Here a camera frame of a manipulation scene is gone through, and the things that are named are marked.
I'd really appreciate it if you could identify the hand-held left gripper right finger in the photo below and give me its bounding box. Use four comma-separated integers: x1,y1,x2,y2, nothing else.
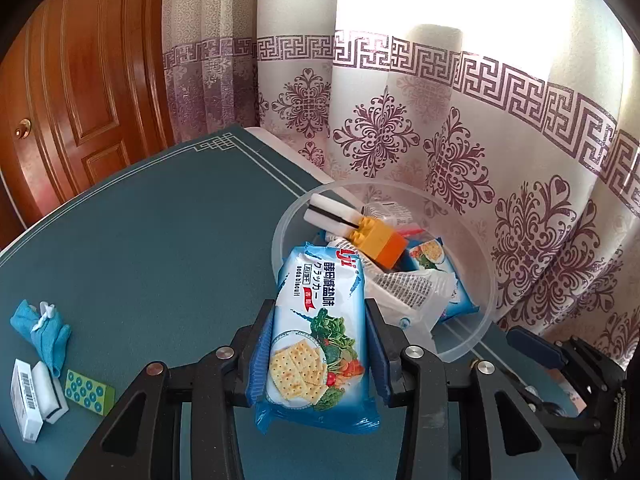
364,297,576,480

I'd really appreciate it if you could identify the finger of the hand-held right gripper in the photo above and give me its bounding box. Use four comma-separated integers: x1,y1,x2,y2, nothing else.
517,382,601,436
505,325,571,372

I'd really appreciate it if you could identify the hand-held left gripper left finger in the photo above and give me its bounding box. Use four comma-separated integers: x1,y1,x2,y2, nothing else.
65,297,278,480

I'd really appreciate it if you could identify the blue cracker packet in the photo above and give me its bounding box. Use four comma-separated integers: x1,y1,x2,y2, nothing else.
406,239,481,320
255,241,382,436

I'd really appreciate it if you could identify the clear printed plastic packet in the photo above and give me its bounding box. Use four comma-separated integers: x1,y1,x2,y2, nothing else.
325,230,458,341

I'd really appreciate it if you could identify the orange toy brick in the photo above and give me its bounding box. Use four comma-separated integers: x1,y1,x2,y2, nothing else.
348,215,409,271

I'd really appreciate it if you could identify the red and white snack packet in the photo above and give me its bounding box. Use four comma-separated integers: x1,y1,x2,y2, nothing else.
362,202,426,238

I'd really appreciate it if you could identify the white sponge with black layer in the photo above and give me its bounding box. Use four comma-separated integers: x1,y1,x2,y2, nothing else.
303,194,368,241
32,360,70,425

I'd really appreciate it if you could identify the clear plastic bowl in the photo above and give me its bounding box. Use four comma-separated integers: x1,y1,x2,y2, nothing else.
271,178,498,363

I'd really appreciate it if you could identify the green dotted sponge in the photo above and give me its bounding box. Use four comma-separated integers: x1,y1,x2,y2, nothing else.
64,369,117,417

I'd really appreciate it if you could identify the teal cloth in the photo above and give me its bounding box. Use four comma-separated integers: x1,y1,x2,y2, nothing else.
10,300,72,380

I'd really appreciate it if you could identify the white medicine box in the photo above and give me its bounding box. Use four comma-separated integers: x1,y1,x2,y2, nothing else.
10,358,45,445

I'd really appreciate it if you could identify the white purple patterned curtain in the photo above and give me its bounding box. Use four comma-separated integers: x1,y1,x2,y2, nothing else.
160,0,640,376

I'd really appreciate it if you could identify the wooden door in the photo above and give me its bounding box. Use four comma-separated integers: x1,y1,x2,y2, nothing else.
0,0,176,251

